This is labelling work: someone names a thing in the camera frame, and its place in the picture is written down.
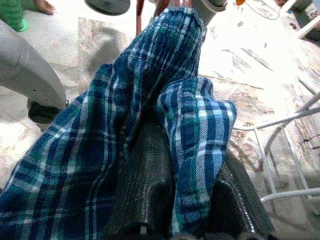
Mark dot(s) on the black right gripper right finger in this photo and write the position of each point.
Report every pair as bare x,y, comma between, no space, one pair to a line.
237,212

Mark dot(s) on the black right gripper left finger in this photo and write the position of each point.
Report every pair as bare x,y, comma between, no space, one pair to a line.
147,187

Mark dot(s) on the blue plaid shirt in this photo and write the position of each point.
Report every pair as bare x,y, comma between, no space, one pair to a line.
87,125

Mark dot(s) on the white plastic folding table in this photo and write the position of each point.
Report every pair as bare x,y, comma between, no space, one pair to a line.
295,193

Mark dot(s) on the person in green trousers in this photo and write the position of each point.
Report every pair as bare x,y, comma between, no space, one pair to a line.
12,15

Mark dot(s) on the black pedestal fan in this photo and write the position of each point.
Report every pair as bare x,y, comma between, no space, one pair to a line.
107,7

